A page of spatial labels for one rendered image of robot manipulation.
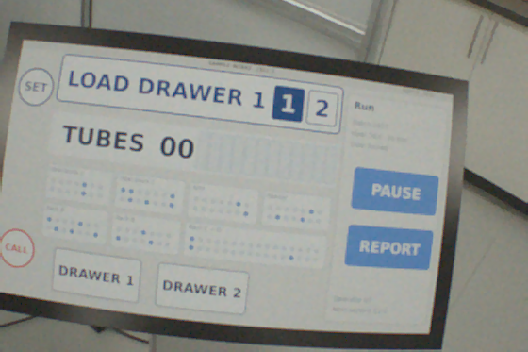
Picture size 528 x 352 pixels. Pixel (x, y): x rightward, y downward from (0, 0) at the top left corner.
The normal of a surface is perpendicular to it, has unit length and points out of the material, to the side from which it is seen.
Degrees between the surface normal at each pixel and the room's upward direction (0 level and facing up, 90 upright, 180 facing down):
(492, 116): 90
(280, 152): 50
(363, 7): 90
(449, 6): 90
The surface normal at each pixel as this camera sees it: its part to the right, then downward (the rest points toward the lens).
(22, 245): 0.12, -0.07
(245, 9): -0.62, 0.36
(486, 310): 0.17, -0.80
